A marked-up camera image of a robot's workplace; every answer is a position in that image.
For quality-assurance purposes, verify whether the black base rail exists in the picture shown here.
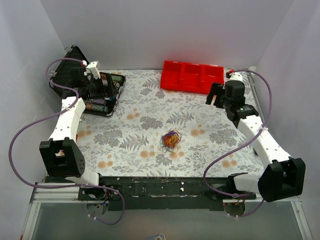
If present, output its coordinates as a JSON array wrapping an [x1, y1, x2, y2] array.
[[77, 176, 257, 212]]

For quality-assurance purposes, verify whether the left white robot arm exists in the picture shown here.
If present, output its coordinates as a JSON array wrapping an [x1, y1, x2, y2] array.
[[39, 93, 107, 200]]

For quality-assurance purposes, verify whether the black poker chip case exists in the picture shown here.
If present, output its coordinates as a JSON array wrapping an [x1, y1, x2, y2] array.
[[50, 45, 126, 118]]

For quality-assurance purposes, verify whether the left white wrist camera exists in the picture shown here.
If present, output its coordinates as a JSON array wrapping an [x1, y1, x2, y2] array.
[[86, 61, 100, 79]]

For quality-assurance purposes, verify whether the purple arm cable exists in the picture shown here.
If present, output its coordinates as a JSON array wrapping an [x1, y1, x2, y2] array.
[[202, 68, 273, 219], [8, 57, 126, 226]]

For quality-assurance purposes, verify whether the floral patterned table mat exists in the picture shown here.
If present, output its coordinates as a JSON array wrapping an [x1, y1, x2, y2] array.
[[77, 70, 264, 177]]

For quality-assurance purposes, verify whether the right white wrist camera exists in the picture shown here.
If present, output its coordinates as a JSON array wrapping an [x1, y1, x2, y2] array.
[[224, 70, 243, 83]]

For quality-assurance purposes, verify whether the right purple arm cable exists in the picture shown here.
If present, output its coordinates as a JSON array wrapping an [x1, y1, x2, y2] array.
[[202, 68, 273, 219]]

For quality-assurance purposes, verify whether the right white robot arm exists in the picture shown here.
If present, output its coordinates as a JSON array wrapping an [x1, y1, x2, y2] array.
[[206, 80, 306, 203]]

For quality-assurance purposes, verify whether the coloured wire bundle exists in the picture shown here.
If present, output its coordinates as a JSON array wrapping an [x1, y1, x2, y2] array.
[[159, 129, 183, 154]]

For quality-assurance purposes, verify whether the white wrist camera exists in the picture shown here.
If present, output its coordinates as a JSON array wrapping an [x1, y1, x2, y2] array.
[[86, 61, 100, 79], [224, 70, 243, 83]]

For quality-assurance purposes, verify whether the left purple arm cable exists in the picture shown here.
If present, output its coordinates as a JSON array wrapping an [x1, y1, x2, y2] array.
[[8, 57, 126, 226]]

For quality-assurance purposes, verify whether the red three-compartment tray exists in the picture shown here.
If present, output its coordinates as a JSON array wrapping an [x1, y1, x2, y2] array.
[[160, 60, 224, 95]]

